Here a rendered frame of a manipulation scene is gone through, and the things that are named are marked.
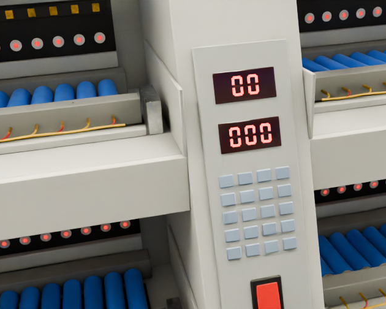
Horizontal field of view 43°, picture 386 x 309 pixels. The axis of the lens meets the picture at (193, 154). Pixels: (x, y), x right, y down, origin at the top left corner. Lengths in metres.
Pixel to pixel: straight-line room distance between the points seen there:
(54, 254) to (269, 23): 0.32
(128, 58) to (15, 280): 0.26
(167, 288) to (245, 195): 0.19
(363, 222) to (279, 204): 0.23
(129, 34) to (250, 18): 0.21
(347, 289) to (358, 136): 0.16
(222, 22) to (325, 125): 0.12
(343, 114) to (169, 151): 0.16
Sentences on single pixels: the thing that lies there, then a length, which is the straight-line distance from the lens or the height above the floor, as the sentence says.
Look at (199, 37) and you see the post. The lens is 0.36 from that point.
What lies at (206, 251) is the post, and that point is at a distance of 0.37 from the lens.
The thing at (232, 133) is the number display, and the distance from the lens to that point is 0.35.
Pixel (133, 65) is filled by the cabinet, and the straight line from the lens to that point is 0.55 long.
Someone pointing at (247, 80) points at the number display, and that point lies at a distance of 0.36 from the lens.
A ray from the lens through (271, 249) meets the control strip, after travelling 0.38.
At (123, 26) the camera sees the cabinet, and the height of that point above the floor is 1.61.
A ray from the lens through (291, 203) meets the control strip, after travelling 0.37.
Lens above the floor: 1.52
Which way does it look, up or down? 6 degrees down
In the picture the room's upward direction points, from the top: 7 degrees counter-clockwise
